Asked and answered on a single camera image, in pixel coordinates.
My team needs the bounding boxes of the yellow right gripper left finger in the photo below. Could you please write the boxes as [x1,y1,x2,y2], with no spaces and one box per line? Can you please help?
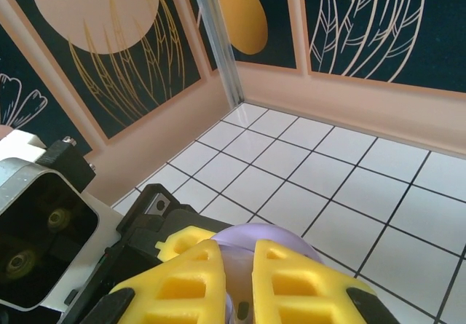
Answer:
[92,239,227,324]

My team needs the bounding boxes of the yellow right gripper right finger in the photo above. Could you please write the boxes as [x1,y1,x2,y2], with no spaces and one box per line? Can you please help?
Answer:
[250,239,401,324]

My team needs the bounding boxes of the purple earbud charging case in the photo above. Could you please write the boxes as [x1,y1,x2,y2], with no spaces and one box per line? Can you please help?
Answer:
[210,223,325,324]

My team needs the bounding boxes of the clear vertical tube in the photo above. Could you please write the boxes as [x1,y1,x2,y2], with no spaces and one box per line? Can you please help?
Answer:
[189,0,245,108]

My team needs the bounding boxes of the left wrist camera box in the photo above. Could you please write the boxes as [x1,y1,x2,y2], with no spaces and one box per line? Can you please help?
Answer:
[0,129,123,310]

